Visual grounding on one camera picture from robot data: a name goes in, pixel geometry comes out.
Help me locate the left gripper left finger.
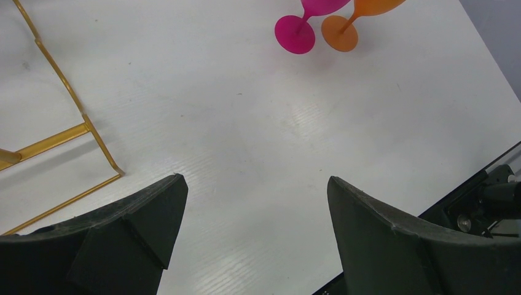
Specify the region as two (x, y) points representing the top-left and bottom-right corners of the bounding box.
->
(1, 174), (188, 294)

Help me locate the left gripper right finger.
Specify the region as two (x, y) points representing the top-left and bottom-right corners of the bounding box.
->
(327, 176), (520, 294)

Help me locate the orange plastic wine glass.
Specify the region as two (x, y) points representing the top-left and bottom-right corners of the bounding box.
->
(321, 0), (405, 52)

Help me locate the magenta plastic wine glass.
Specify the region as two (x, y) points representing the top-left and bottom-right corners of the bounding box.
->
(274, 0), (350, 55)

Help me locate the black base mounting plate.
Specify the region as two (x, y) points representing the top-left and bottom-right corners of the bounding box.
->
(318, 144), (520, 294)

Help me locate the gold wire glass rack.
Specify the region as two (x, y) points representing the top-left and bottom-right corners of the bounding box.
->
(1, 1), (132, 234)

